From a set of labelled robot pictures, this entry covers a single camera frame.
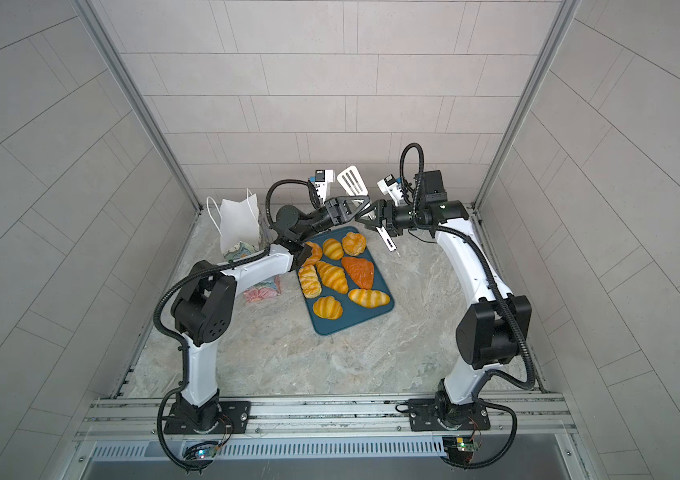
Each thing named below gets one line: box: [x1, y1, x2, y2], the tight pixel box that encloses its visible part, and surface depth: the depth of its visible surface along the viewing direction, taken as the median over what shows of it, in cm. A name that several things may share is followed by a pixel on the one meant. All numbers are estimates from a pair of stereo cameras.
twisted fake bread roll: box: [348, 288, 391, 309], surface depth 91 cm
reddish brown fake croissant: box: [341, 256, 375, 290], surface depth 96 cm
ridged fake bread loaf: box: [298, 264, 322, 299], surface depth 93 cm
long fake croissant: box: [315, 261, 349, 294], surface depth 94 cm
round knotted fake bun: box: [342, 232, 367, 257], surface depth 103 cm
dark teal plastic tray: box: [296, 226, 395, 336], surface depth 93 cm
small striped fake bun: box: [322, 238, 344, 261], surface depth 101 cm
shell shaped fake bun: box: [313, 296, 343, 320], surface depth 88 cm
